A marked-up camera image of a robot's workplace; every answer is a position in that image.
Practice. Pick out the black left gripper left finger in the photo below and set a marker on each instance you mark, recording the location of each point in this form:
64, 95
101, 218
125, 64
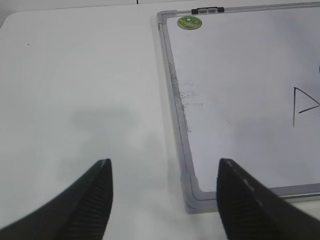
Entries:
81, 212

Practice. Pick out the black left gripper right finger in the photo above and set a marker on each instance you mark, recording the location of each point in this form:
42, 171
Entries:
250, 211

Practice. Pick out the whiteboard with grey frame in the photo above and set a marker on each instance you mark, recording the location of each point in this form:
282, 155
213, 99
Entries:
246, 86

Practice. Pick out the round green magnet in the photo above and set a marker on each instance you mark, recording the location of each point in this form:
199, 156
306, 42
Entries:
189, 22

